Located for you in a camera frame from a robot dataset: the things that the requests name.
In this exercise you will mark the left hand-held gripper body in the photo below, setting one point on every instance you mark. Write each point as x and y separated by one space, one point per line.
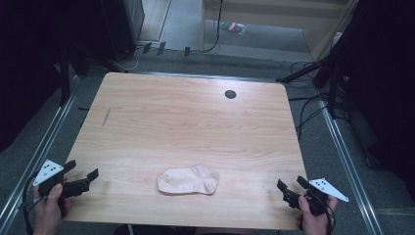
47 172

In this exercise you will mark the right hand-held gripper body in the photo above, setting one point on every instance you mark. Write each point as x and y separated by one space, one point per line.
326 189

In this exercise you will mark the person's right hand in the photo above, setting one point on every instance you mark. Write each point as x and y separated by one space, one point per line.
314 223

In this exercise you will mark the person's left hand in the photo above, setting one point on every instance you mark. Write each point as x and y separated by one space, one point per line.
47 212

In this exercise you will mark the black metal stand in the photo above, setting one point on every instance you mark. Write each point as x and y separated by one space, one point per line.
64 78

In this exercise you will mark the black tripod stand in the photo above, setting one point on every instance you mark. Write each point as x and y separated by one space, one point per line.
332 78

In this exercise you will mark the black curtain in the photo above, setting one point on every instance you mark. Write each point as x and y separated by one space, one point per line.
388 81
29 65

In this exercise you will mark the dark cabinet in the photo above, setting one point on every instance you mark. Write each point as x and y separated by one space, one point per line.
122 26

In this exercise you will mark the colourful packet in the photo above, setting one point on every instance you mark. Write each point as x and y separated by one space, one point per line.
233 27

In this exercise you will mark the metal floor rail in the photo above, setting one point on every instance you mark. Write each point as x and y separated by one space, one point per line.
42 147
349 166

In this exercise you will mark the beige wooden frame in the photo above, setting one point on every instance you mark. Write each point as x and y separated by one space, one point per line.
261 16

